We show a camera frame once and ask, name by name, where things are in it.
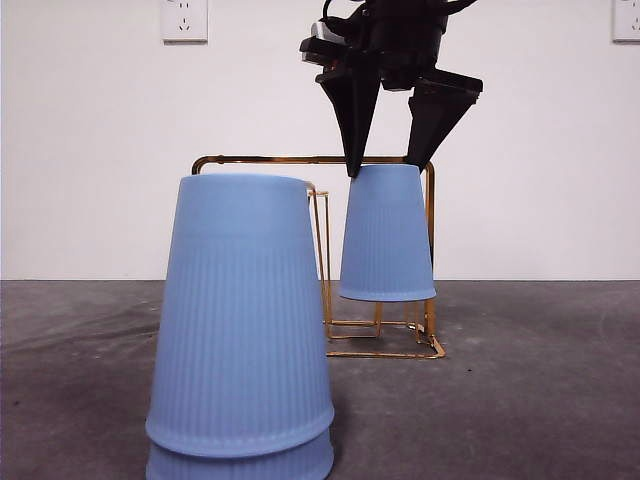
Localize gold wire cup holder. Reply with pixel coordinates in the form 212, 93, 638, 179
192, 154, 446, 360

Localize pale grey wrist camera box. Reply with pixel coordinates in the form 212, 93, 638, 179
309, 19, 347, 49

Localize blue ribbed plastic cup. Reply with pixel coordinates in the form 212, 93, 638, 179
145, 427, 335, 480
144, 173, 335, 459
337, 163, 437, 303

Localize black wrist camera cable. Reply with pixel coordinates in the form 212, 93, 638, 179
321, 0, 362, 24

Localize white wall socket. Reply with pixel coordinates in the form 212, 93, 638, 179
612, 0, 640, 43
160, 0, 209, 44

